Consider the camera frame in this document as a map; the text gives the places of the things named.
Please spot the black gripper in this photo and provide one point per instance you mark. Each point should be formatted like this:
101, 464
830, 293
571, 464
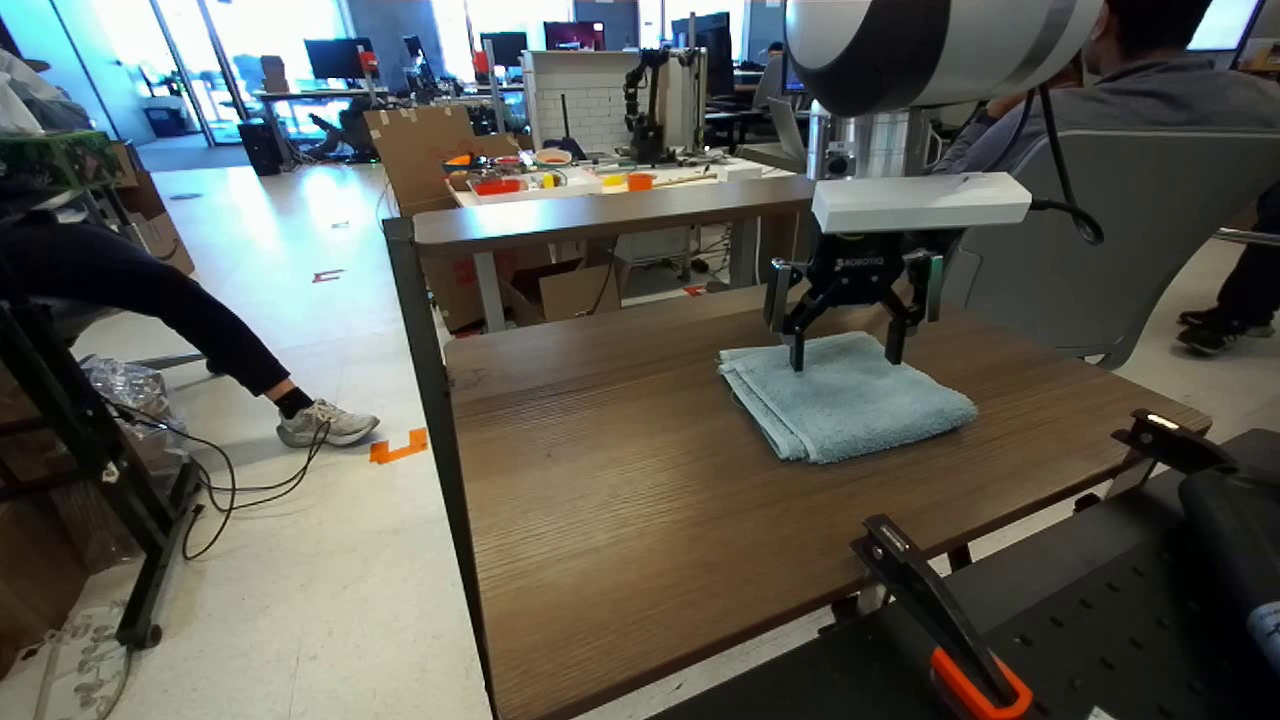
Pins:
880, 260

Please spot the light blue towel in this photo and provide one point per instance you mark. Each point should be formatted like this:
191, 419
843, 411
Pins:
853, 402

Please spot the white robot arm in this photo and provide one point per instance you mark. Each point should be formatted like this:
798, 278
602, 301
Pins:
933, 46

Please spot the white board with parts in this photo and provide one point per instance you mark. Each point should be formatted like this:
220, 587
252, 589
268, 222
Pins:
695, 175

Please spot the wooden side table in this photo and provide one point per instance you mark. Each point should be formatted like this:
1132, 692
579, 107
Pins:
602, 212

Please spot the yellow plastic part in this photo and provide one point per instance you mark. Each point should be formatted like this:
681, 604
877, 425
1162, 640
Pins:
612, 182

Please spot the grey office chair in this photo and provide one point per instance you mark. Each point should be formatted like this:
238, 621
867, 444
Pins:
1123, 243

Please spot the cardboard box under table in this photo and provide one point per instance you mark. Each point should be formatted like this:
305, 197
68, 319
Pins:
566, 288

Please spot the white panel divider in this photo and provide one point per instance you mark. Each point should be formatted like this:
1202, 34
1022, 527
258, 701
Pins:
581, 101

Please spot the person in grey hoodie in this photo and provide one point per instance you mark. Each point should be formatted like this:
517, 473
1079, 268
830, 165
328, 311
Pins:
1162, 94

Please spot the red plastic part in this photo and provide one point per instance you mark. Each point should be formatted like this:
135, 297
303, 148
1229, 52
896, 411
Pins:
497, 184

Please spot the monitor with purple screen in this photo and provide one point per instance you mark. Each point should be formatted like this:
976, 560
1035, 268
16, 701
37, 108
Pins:
572, 39

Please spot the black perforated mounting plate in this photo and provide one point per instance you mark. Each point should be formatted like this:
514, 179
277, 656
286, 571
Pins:
1092, 625

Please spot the person with black shoes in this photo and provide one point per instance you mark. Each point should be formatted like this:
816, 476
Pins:
1252, 286

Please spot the black computer monitor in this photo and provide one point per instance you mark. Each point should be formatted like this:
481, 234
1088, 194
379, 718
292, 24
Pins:
340, 57
506, 49

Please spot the large cardboard sheet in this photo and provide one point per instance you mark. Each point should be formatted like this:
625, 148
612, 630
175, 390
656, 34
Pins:
423, 155

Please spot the person with grey sneaker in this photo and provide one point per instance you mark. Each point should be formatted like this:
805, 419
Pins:
135, 286

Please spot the clear plastic bag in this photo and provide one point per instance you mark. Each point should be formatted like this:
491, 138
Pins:
125, 395

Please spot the black metal stand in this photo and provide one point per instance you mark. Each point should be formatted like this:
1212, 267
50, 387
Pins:
101, 462

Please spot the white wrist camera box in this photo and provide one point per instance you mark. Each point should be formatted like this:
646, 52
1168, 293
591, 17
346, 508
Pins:
923, 201

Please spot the orange floor bracket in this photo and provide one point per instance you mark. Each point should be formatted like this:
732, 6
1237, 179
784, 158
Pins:
402, 451

